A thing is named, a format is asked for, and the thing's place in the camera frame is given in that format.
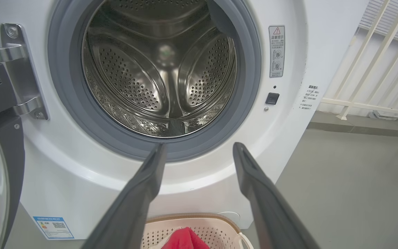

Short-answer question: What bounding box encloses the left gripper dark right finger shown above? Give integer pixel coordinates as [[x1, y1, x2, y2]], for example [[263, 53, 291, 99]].
[[233, 142, 320, 249]]

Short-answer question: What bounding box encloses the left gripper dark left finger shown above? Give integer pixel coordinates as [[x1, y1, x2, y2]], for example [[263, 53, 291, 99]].
[[82, 143, 168, 249]]

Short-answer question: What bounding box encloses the red and white garment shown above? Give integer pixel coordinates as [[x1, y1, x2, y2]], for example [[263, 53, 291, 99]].
[[161, 227, 210, 249]]

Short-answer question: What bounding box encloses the black round glass washer door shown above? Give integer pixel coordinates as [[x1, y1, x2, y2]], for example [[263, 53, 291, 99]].
[[0, 22, 26, 249]]

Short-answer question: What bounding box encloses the cream basket with brown rim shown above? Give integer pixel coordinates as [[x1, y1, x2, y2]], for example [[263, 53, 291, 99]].
[[140, 213, 255, 249]]

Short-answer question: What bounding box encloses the white front-load washing machine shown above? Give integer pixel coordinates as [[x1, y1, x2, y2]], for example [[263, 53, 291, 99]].
[[0, 0, 370, 241]]

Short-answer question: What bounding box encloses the chrome door hinge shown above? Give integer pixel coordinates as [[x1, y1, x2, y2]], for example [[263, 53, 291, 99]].
[[0, 23, 49, 121]]

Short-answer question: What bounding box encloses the round white filter cover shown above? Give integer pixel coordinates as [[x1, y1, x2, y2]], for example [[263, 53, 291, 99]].
[[216, 211, 241, 225]]

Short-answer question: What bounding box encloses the blue energy label sticker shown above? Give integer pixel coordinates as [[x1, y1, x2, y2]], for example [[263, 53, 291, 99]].
[[33, 216, 75, 240]]

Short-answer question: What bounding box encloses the perforated steel drum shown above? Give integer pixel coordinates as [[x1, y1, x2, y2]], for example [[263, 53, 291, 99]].
[[82, 0, 237, 139]]

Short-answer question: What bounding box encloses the cream metal railing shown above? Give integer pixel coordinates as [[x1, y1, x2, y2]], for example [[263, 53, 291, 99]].
[[318, 0, 398, 129]]

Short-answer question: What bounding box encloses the grey warning sticker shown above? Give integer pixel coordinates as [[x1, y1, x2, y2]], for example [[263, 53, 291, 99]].
[[268, 25, 285, 78]]

